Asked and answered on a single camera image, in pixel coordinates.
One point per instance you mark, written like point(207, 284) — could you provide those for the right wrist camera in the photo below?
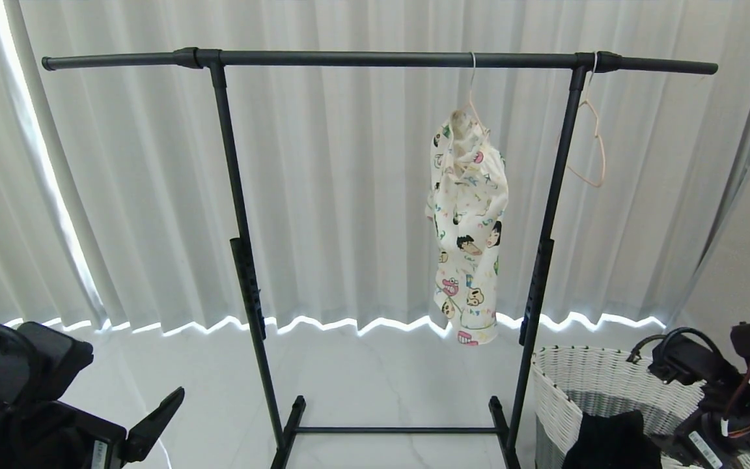
point(687, 368)

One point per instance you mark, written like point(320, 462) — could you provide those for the black clothes rack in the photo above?
point(381, 59)

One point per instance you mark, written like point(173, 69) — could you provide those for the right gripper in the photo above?
point(746, 436)

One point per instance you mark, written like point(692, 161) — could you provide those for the pink clothes hanger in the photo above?
point(472, 71)
point(601, 156)

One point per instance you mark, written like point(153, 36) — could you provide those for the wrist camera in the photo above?
point(687, 368)
point(36, 365)

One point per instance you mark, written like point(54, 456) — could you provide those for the black garment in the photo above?
point(609, 443)

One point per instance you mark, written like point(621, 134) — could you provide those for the white laundry basket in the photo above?
point(583, 378)

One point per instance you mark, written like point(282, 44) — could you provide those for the cream printed garment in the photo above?
point(469, 228)

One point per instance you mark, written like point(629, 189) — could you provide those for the white curtain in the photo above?
point(349, 195)

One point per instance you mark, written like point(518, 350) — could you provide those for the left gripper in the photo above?
point(23, 436)

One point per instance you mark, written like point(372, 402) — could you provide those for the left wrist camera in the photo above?
point(36, 365)

